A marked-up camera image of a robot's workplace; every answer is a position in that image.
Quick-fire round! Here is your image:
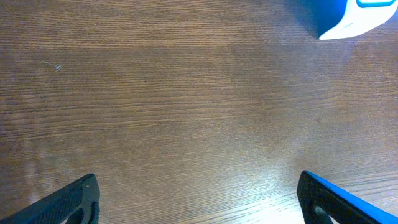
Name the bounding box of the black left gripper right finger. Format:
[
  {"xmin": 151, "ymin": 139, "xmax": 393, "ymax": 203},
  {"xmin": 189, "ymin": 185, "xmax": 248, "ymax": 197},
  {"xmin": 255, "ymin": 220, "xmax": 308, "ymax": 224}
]
[{"xmin": 297, "ymin": 170, "xmax": 397, "ymax": 224}]

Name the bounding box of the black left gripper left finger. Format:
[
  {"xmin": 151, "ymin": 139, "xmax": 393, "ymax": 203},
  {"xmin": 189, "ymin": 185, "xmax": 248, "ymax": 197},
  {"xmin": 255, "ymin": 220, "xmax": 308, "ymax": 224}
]
[{"xmin": 1, "ymin": 174, "xmax": 100, "ymax": 224}]

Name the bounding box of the white barcode scanner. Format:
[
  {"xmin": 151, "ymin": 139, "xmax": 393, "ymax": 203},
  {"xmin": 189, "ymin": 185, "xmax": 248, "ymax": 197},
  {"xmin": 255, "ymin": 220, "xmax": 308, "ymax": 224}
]
[{"xmin": 308, "ymin": 0, "xmax": 397, "ymax": 40}]

